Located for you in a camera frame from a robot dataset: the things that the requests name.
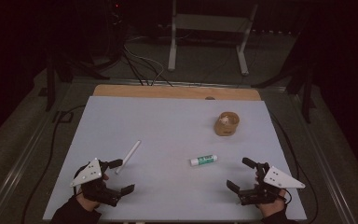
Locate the metal floor rail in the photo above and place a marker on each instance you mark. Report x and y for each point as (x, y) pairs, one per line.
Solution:
(326, 165)
(199, 84)
(15, 174)

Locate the white pen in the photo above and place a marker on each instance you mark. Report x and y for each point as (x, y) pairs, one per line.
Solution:
(128, 156)

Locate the round wooden pen holder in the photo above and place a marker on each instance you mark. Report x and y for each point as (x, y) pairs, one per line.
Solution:
(225, 130)

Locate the black stand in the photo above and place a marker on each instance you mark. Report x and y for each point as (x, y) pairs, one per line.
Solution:
(307, 99)
(50, 90)

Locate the small pale eraser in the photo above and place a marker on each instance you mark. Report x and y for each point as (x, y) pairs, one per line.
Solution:
(224, 119)

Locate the white metal stand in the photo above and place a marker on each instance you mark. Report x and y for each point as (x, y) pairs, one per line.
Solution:
(172, 46)

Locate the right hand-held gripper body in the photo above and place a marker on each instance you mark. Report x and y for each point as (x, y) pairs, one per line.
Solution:
(279, 180)

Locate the person's left hand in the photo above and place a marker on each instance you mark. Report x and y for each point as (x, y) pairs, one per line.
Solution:
(85, 203)

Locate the dark equipment rack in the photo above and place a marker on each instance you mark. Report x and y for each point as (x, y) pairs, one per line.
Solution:
(112, 25)

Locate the green and white glue stick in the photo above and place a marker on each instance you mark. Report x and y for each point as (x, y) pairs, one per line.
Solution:
(203, 160)

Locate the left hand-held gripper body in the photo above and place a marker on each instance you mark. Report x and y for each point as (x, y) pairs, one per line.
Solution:
(88, 174)

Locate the person's right hand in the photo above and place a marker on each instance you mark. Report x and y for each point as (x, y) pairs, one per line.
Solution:
(272, 208)

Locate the pale table mat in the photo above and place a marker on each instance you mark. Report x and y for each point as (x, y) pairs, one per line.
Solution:
(167, 124)

